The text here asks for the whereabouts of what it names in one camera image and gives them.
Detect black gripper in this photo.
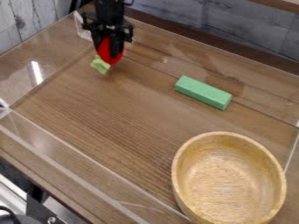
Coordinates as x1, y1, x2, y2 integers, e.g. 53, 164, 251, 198
80, 12, 135, 59

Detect red plush strawberry green leaves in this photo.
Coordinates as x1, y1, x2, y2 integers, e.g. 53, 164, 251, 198
89, 37, 124, 74

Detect wooden bowl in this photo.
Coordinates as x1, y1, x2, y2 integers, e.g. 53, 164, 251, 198
172, 131, 287, 224

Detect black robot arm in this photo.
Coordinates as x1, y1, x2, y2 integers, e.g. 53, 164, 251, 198
81, 0, 135, 65

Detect green rectangular block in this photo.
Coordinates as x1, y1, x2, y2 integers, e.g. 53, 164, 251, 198
173, 76, 232, 110

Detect black metal stand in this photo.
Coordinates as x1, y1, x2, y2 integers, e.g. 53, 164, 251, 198
0, 158, 67, 224

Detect clear acrylic corner bracket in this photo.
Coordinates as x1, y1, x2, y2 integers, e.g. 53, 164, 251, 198
73, 10, 92, 41

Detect clear acrylic front wall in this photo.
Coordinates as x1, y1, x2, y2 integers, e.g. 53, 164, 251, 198
0, 100, 192, 224

